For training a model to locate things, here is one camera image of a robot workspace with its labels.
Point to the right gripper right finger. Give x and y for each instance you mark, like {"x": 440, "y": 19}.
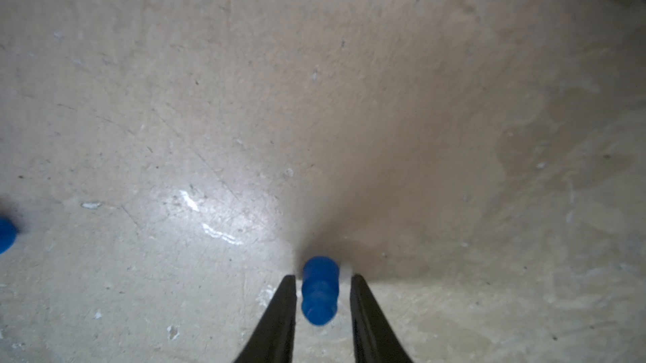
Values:
{"x": 373, "y": 338}

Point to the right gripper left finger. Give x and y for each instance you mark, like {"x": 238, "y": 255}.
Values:
{"x": 273, "y": 338}

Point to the blue stopper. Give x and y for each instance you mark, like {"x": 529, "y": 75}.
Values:
{"x": 8, "y": 234}
{"x": 320, "y": 290}

